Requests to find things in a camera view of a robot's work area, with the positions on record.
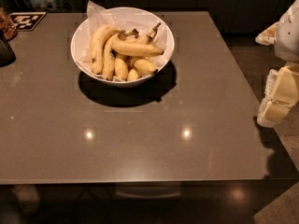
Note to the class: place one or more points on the yellow banana with stem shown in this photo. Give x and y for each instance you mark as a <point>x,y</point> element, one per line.
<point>146,38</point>

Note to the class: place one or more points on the dark round container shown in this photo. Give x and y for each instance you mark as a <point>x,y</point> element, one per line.
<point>7,55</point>

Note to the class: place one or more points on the white paper liner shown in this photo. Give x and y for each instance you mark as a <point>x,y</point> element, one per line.
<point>99,16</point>

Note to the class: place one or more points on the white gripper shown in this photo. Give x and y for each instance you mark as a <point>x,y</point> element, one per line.
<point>288,36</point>

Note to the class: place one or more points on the large yellow banana left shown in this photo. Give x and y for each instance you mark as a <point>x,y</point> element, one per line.
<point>96,46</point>

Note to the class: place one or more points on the brown patterned jar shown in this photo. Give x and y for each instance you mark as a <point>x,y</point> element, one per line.
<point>6,25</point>

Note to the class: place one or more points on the short yellow banana middle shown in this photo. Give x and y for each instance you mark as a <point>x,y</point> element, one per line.
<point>121,67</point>

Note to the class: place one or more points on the black white marker tag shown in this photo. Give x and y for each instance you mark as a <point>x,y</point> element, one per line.
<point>27,21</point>

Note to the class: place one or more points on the small yellow banana bottom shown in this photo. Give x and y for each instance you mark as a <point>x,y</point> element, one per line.
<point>133,75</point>

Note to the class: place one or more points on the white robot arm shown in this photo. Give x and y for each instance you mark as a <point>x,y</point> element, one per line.
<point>287,36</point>

